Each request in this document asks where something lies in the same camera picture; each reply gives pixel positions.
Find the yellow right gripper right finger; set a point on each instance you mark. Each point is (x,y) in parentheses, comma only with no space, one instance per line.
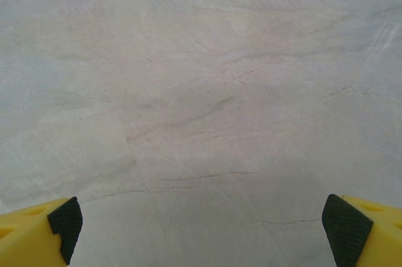
(373,235)

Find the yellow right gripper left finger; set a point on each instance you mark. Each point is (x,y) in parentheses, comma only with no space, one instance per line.
(28,235)

